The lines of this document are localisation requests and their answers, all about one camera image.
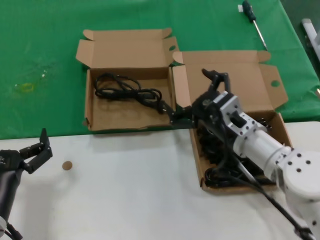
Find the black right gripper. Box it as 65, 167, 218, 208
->
163, 68, 232, 136

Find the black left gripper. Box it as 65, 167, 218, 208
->
0, 128, 54, 175

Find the open brown cardboard box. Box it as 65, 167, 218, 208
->
171, 49, 295, 193

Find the cardboard box with torn edge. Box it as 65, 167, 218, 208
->
75, 27, 180, 132

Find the green table cloth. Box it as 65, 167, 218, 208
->
0, 0, 320, 140

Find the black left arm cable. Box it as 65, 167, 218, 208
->
0, 221, 23, 240

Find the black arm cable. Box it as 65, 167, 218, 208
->
214, 134, 317, 240
0, 221, 23, 240

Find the green handled screwdriver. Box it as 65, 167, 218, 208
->
241, 0, 268, 51

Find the white grey metal post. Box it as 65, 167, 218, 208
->
301, 17, 320, 63

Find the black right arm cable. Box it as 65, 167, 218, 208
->
214, 134, 317, 240

